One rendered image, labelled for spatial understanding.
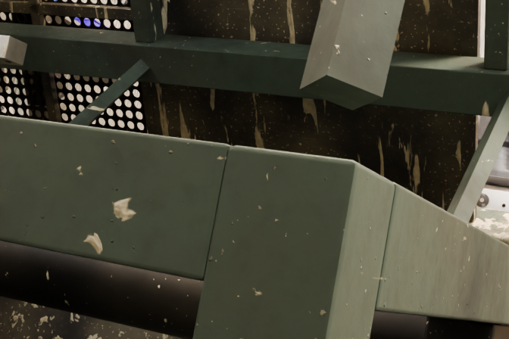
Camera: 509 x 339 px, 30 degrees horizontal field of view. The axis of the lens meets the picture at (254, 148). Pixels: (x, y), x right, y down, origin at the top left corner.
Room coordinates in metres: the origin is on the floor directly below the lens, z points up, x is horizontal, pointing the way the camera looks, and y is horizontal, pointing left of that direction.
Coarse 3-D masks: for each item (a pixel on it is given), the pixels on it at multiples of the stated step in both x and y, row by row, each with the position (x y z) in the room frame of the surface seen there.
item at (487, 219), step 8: (480, 208) 1.86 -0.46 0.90; (480, 216) 1.83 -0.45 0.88; (488, 216) 1.83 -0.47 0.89; (496, 216) 1.83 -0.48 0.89; (504, 216) 1.82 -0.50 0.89; (472, 224) 1.81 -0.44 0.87; (480, 224) 1.81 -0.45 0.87; (488, 224) 1.80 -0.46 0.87; (496, 224) 1.80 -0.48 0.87; (504, 224) 1.80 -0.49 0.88; (488, 232) 1.78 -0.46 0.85; (496, 232) 1.77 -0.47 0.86; (504, 232) 1.77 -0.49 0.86; (504, 240) 1.76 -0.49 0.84
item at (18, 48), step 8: (0, 40) 1.60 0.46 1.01; (8, 40) 1.59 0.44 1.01; (16, 40) 1.61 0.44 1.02; (0, 48) 1.60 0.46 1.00; (8, 48) 1.59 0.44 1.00; (16, 48) 1.61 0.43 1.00; (24, 48) 1.63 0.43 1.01; (0, 56) 1.59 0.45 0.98; (8, 56) 1.60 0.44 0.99; (16, 56) 1.61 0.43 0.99; (24, 56) 1.63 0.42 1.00; (16, 64) 1.63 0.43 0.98
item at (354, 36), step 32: (352, 0) 0.62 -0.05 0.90; (384, 0) 0.62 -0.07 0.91; (320, 32) 0.64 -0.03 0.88; (352, 32) 0.61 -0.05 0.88; (384, 32) 0.62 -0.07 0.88; (320, 64) 0.62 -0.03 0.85; (352, 64) 0.61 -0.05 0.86; (384, 64) 0.62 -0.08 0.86; (320, 96) 0.65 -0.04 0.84; (352, 96) 0.63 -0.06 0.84; (480, 160) 1.41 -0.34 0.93; (480, 192) 1.37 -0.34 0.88
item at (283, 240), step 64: (0, 128) 0.69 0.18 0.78; (64, 128) 0.66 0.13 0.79; (0, 192) 0.68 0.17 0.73; (64, 192) 0.66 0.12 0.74; (128, 192) 0.64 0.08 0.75; (192, 192) 0.62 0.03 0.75; (256, 192) 0.60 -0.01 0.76; (320, 192) 0.58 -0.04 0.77; (384, 192) 0.63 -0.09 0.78; (0, 256) 1.44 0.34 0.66; (64, 256) 1.39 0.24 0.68; (128, 256) 0.63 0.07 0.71; (192, 256) 0.61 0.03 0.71; (256, 256) 0.59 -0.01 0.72; (320, 256) 0.58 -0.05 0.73; (384, 256) 0.65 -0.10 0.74; (448, 256) 0.82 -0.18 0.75; (0, 320) 2.06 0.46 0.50; (64, 320) 1.99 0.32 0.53; (128, 320) 1.37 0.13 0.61; (192, 320) 1.30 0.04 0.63; (256, 320) 0.59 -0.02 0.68; (320, 320) 0.57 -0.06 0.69; (384, 320) 1.18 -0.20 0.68; (448, 320) 1.11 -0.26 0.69
